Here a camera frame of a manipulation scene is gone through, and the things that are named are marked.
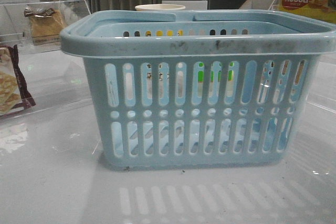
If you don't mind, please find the packaged bread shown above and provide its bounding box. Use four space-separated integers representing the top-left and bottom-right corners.
24 7 67 46

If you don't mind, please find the light blue plastic basket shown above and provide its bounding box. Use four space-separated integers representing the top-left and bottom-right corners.
60 10 335 170

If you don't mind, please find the cream paper cup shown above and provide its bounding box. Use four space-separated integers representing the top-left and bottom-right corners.
135 4 186 12

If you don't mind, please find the clear acrylic stand right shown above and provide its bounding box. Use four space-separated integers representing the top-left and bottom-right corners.
268 0 280 11

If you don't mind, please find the brown cracker snack package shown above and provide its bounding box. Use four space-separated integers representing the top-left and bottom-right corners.
1 45 36 118

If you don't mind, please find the clear acrylic shelf left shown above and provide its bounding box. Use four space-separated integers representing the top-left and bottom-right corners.
1 0 90 55

